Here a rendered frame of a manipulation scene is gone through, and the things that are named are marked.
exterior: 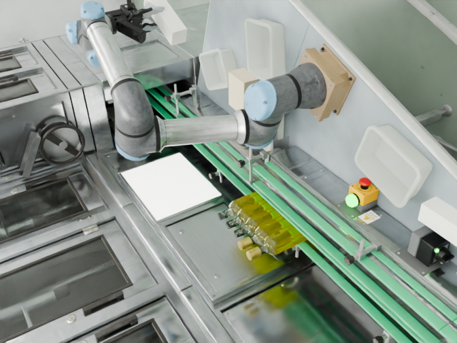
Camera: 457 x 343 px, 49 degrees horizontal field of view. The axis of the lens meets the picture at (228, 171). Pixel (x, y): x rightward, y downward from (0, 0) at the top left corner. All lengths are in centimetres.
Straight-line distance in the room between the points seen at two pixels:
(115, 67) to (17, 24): 368
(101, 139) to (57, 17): 281
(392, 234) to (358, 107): 42
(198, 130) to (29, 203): 108
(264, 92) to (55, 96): 118
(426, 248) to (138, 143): 90
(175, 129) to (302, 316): 77
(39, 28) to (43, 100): 287
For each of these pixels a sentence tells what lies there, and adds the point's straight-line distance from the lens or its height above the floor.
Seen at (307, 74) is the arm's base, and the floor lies 88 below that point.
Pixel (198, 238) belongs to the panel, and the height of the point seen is 121.
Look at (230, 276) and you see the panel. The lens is 187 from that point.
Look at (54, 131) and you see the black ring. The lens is 251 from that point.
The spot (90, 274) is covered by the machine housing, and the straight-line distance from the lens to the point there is 203.
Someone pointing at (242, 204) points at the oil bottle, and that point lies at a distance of 193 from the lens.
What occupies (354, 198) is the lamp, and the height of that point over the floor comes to 84.
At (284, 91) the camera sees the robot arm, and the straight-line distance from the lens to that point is 157.
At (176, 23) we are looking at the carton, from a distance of 194.
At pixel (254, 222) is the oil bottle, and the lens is 184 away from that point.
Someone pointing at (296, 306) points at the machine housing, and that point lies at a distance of 184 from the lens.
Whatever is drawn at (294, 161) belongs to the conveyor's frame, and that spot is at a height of 83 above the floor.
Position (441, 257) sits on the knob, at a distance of 158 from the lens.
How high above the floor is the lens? 184
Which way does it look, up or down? 24 degrees down
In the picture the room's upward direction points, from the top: 111 degrees counter-clockwise
